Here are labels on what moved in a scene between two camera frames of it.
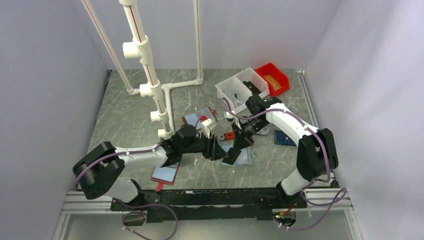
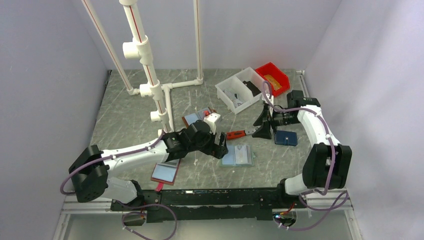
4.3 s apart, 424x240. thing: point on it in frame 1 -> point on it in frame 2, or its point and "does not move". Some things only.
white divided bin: (237, 89) does not move
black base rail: (208, 204) does not move
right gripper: (245, 139) -> (264, 132)
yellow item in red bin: (275, 84) does not move
